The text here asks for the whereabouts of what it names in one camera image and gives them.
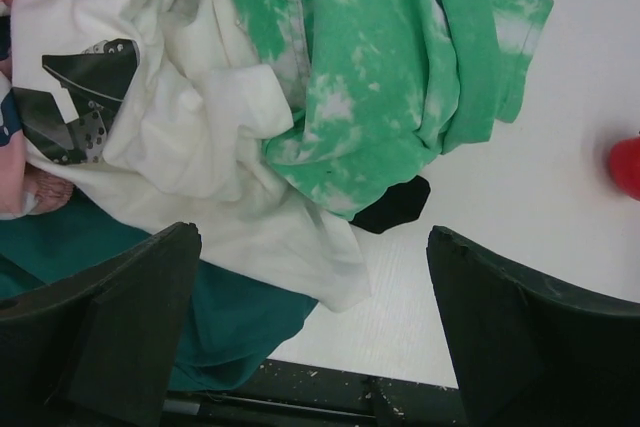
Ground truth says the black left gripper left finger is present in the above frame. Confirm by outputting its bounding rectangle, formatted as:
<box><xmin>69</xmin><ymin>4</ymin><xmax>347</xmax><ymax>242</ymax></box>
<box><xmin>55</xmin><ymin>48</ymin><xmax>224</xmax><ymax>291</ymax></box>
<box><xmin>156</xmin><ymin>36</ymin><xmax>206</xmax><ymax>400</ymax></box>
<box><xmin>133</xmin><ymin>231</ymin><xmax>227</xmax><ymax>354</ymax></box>
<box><xmin>1</xmin><ymin>223</ymin><xmax>202</xmax><ymax>426</ymax></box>

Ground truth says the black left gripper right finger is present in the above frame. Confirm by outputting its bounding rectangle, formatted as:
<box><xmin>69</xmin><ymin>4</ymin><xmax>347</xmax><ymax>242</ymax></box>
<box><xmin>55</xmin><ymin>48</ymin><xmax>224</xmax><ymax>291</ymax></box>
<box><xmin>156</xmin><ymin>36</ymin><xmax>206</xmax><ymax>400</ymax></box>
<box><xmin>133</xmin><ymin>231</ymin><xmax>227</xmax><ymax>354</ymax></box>
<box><xmin>426</xmin><ymin>226</ymin><xmax>639</xmax><ymax>426</ymax></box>

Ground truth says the black cloth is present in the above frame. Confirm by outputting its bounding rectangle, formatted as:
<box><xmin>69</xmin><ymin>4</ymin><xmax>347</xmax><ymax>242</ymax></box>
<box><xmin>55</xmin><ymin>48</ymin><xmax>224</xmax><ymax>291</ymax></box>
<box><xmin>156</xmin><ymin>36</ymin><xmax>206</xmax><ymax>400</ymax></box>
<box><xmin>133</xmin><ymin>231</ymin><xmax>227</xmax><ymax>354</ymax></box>
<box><xmin>350</xmin><ymin>176</ymin><xmax>431</xmax><ymax>235</ymax></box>

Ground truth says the pink patterned cloth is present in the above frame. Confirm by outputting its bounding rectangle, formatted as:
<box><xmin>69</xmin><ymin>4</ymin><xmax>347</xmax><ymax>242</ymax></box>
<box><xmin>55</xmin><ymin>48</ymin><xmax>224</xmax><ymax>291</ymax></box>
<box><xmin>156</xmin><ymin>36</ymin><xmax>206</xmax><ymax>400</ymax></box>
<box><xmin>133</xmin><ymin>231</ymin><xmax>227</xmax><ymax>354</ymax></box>
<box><xmin>1</xmin><ymin>0</ymin><xmax>74</xmax><ymax>220</ymax></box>

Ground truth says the white printed cloth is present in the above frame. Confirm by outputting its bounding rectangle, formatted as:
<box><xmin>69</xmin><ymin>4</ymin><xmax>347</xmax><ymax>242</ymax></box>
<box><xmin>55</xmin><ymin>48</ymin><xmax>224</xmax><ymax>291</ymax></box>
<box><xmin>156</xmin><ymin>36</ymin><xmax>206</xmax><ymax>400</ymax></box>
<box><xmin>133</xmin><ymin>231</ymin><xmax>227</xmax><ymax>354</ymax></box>
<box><xmin>11</xmin><ymin>0</ymin><xmax>370</xmax><ymax>312</ymax></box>

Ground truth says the green tie-dye cloth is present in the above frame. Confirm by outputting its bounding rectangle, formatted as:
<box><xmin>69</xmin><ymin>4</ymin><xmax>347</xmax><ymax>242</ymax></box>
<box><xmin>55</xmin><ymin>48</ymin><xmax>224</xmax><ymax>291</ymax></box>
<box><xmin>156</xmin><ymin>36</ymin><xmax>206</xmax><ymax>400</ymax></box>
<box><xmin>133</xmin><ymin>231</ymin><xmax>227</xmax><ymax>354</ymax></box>
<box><xmin>232</xmin><ymin>0</ymin><xmax>553</xmax><ymax>220</ymax></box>

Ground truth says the red ball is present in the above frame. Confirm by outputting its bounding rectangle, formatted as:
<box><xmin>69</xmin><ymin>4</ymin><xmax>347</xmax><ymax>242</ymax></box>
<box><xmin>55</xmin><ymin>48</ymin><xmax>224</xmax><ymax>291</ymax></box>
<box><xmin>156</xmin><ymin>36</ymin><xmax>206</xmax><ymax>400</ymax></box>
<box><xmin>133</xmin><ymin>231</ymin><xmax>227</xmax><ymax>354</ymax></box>
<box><xmin>608</xmin><ymin>136</ymin><xmax>640</xmax><ymax>200</ymax></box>

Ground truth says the black table edge rail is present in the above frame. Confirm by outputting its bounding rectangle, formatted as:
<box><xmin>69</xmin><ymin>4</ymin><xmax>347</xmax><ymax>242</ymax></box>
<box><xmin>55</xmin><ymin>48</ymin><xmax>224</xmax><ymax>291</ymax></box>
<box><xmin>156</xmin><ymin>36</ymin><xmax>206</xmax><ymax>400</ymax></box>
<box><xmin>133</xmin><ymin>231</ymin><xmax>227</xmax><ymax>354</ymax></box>
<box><xmin>160</xmin><ymin>360</ymin><xmax>468</xmax><ymax>426</ymax></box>

